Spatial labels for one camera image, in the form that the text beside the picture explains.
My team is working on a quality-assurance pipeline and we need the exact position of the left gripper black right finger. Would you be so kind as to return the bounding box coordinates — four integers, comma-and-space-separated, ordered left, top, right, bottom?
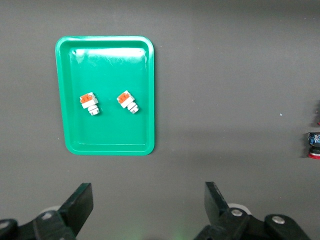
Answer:
193, 181, 251, 240

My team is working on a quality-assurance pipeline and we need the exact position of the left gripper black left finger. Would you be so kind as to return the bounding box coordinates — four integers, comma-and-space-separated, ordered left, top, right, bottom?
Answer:
33, 182, 94, 240

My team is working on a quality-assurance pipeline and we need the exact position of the white and orange button switch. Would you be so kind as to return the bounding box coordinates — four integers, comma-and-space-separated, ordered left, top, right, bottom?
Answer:
79, 91, 101, 117
116, 89, 141, 116

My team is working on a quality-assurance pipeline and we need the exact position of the green plastic tray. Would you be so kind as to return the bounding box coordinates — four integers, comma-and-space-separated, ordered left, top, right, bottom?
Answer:
54, 35, 155, 156

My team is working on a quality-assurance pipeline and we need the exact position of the dark grey table mat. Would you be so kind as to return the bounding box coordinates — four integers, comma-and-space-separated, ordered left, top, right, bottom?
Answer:
0, 0, 320, 240

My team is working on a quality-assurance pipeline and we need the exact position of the red push button switch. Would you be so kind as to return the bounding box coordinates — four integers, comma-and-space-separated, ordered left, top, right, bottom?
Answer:
306, 131, 320, 160
311, 99, 320, 127

